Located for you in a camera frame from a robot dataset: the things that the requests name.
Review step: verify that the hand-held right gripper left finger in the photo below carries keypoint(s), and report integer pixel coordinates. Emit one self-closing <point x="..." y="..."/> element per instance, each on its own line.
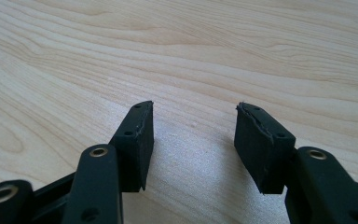
<point x="135" y="146"/>

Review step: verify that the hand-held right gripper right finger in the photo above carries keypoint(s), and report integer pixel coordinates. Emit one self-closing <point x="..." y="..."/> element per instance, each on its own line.
<point x="261" y="149"/>

